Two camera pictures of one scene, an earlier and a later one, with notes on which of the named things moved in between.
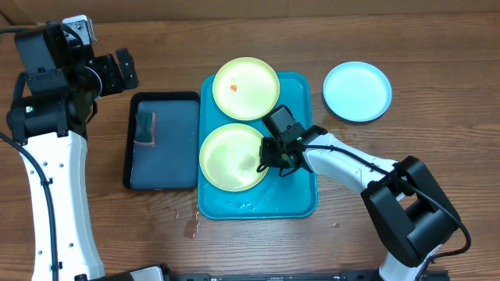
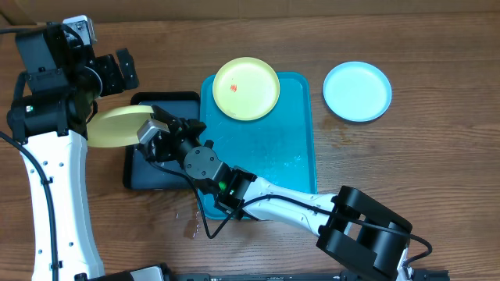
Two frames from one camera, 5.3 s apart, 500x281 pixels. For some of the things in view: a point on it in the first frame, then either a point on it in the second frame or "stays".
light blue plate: x=357 y=91 stays
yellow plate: x=245 y=88 stays
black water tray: x=174 y=163 stays
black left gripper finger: x=129 y=72 stays
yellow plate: x=230 y=156 → x=117 y=126
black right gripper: x=269 y=152 → x=173 y=130
